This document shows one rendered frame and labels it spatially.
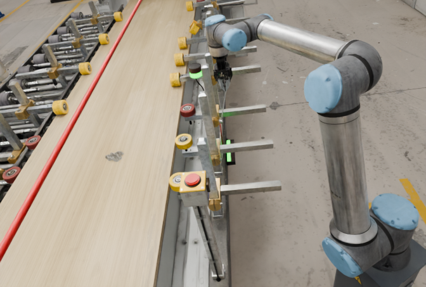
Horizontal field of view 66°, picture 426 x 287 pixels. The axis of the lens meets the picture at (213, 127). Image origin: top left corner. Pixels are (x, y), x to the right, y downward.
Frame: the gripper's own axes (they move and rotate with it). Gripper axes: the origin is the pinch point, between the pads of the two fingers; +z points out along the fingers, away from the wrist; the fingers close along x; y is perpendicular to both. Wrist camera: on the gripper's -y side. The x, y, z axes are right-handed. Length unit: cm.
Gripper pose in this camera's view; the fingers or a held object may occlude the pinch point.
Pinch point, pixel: (225, 87)
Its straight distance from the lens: 164.2
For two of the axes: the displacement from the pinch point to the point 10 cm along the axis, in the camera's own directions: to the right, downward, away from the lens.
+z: 1.5, 7.7, 6.2
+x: 9.9, -1.1, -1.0
